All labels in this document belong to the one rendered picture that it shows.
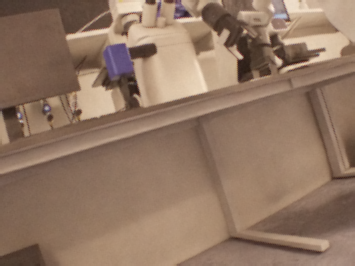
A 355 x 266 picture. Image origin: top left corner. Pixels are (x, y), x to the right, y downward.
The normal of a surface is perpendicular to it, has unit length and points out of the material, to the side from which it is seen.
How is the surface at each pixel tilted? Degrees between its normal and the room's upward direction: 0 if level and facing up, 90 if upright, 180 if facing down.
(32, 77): 86
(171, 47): 90
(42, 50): 86
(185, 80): 90
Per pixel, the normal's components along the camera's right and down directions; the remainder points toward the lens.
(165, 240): 0.43, -0.16
